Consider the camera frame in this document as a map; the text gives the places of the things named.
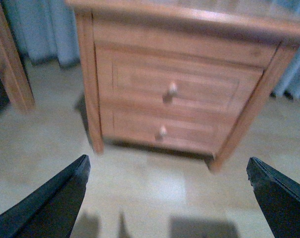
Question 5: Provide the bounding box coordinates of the upper drawer wooden knob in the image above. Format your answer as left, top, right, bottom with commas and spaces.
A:
162, 82, 178, 103

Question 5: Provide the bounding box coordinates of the drawer wooden knob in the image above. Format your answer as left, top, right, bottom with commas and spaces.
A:
155, 126, 167, 141
162, 82, 178, 103

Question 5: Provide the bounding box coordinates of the wooden furniture leg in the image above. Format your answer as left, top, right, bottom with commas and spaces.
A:
0, 3, 35, 114

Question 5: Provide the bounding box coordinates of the wooden nightstand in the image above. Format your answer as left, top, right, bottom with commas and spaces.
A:
67, 0, 300, 171

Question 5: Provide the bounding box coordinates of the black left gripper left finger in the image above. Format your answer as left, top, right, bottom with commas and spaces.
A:
0, 155, 91, 238

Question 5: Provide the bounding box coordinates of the lower drawer wooden knob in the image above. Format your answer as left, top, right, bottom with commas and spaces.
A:
155, 126, 167, 141

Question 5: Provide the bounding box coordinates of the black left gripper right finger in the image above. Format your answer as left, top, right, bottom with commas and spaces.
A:
247, 157, 300, 238

